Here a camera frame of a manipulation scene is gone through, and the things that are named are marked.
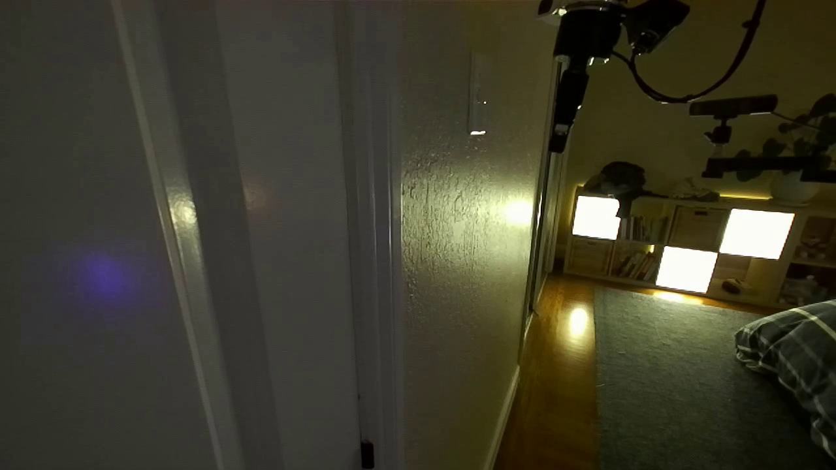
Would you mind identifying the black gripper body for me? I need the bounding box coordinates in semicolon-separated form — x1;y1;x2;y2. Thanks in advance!
534;0;628;65

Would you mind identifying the white light switch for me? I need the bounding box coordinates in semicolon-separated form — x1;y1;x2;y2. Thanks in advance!
464;50;494;142

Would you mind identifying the dark backpack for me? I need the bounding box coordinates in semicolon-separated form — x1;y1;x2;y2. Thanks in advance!
583;159;653;220

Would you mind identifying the white panelled closet door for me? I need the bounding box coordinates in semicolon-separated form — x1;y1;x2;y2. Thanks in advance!
520;0;592;318

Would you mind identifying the white storage bin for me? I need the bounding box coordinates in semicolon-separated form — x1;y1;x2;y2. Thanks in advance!
715;206;796;262
653;243;720;298
568;192;623;243

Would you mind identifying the wooden cube shelf unit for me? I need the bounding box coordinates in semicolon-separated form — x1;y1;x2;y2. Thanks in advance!
562;182;836;313

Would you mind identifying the brown wicker basket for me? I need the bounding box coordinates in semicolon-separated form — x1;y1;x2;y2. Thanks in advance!
665;206;725;254
566;238;613;279

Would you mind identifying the green potted plant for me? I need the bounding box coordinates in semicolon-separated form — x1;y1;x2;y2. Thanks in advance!
734;88;836;179

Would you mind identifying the gray floor rug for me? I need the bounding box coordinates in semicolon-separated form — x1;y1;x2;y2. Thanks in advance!
592;285;836;470

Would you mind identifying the white baseboard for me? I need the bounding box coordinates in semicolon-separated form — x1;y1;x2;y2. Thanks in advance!
478;362;524;470

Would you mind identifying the plaid blanket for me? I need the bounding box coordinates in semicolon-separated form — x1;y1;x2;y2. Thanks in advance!
732;298;836;463

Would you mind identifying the white room door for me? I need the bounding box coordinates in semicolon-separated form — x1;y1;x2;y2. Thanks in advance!
0;0;284;470

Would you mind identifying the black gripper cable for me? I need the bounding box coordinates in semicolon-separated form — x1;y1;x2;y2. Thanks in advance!
610;0;771;106

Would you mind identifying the black bar camera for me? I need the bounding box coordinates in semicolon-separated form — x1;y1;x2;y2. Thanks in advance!
686;91;781;119

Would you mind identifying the black camera stand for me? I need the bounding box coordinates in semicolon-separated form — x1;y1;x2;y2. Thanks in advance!
699;114;836;185

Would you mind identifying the white door frame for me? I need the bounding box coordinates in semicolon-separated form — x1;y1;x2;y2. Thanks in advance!
212;0;408;470

